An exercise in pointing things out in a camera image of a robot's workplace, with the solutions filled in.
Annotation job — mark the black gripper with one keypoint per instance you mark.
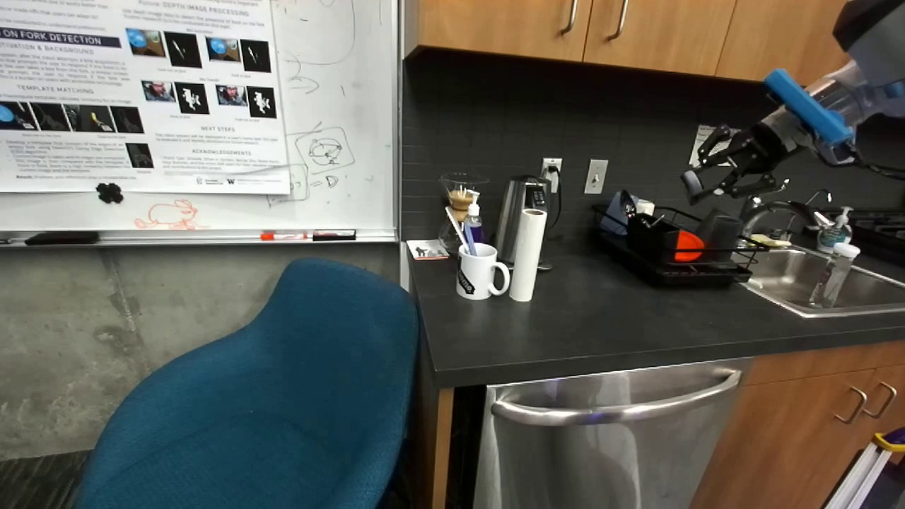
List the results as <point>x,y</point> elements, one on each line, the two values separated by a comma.
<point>737,162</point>

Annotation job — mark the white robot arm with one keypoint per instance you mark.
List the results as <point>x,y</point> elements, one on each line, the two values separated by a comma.
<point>871,77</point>

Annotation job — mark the orange object in rack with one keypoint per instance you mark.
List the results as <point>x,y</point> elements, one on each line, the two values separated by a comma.
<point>687,247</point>

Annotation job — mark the black dish drying rack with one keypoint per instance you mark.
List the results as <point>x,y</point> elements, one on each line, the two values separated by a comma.
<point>669,247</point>

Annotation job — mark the wooden upper cabinets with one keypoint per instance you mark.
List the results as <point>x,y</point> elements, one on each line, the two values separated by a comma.
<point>699,37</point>

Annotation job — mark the wooden cabinets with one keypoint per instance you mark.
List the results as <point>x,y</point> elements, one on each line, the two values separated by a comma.
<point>799,426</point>
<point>699,37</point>

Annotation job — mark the stainless steel sink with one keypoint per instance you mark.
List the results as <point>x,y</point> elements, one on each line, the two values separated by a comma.
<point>791,276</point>

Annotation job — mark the chrome faucet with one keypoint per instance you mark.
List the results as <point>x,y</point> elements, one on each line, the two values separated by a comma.
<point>836,245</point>

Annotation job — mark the white paper towel roll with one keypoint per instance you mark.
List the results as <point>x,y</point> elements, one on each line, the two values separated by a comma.
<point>526,252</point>

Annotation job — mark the white mug with utensils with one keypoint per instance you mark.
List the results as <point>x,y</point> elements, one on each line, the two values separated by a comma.
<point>479,273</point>

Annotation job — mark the wooden lower cabinets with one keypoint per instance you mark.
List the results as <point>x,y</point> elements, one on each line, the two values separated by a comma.
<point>799,426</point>

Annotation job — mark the stainless steel dishwasher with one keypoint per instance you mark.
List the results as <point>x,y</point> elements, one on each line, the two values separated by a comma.
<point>614,439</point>

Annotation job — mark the whiteboard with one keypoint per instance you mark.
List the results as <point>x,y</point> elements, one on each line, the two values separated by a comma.
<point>338,77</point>

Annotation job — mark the blue chair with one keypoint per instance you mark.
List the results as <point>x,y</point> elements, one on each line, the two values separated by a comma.
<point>301,408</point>

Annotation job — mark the research poster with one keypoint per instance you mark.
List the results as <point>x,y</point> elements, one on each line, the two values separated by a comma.
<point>144,95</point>

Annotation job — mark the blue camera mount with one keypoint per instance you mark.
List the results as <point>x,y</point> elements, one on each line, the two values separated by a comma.
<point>808,122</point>

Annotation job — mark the white wall outlet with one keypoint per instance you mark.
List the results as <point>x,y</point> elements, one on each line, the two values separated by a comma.
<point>553,173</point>

